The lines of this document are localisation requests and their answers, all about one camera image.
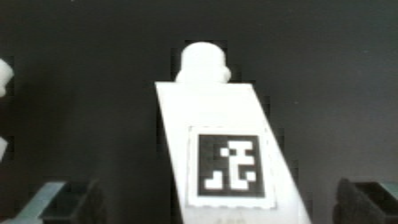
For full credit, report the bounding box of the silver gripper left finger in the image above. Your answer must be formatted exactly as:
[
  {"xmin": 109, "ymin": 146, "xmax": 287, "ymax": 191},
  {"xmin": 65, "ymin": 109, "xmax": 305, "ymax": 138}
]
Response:
[{"xmin": 15, "ymin": 181, "xmax": 106, "ymax": 224}]

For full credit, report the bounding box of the white stool leg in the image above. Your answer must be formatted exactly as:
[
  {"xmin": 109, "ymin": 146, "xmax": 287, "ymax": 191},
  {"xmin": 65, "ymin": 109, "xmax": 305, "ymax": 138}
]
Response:
[
  {"xmin": 154, "ymin": 42, "xmax": 310, "ymax": 224},
  {"xmin": 0, "ymin": 58, "xmax": 13, "ymax": 163}
]

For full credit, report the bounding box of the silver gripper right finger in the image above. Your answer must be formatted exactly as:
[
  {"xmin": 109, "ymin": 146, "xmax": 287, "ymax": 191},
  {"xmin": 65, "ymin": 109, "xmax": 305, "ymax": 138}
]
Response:
[{"xmin": 333, "ymin": 178, "xmax": 398, "ymax": 224}]

